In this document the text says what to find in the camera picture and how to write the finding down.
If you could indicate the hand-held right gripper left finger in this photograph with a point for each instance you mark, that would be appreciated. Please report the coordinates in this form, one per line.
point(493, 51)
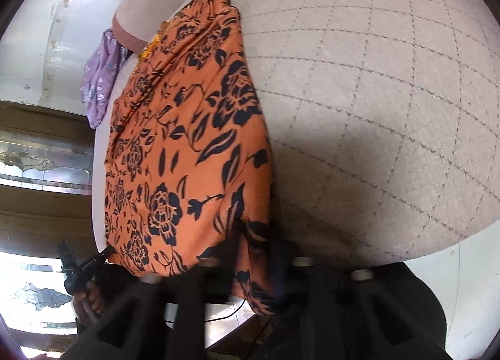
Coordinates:
point(191, 305)

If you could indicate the beige quilted mattress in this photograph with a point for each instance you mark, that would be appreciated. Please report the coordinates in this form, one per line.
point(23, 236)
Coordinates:
point(371, 110)

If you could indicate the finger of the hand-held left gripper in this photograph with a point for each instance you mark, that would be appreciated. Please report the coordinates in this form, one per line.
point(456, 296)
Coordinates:
point(99, 257)

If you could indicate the person's left hand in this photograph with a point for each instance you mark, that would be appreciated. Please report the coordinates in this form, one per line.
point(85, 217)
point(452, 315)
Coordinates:
point(95, 299)

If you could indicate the orange black floral cloth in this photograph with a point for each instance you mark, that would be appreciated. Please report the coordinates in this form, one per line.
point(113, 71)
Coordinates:
point(175, 149)

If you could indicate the purple floral cloth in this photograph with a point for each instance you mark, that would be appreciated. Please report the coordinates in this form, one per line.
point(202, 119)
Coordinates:
point(99, 78)

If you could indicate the wooden door with glass panels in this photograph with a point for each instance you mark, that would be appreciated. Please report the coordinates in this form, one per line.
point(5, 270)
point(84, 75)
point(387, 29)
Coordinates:
point(39, 125)

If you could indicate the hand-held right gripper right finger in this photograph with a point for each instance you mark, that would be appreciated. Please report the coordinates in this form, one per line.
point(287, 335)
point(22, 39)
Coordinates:
point(332, 305)

